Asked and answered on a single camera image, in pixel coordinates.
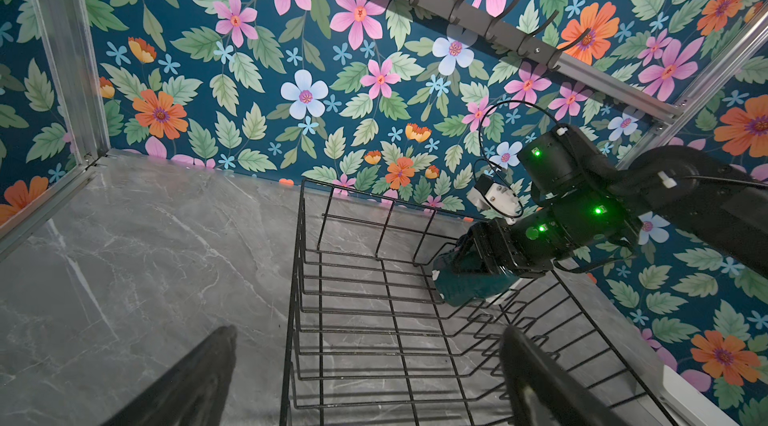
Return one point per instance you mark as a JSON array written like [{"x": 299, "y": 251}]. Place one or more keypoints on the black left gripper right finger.
[{"x": 541, "y": 392}]

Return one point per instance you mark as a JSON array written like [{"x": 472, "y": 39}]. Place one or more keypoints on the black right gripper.
[{"x": 527, "y": 248}]

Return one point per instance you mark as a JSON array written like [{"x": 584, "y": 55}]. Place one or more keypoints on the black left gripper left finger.
[{"x": 193, "y": 391}]

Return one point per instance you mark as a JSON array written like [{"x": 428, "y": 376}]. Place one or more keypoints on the green mug cream interior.
[{"x": 460, "y": 279}]

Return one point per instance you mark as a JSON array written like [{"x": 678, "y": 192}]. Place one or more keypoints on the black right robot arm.
[{"x": 583, "y": 198}]

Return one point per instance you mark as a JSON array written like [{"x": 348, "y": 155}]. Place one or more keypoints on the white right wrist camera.
[{"x": 486, "y": 194}]

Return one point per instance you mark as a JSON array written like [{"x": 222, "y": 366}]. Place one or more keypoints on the black wire dish rack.
[{"x": 371, "y": 342}]

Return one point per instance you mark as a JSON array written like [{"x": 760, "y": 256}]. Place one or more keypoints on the dark wall hook rail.
[{"x": 494, "y": 30}]

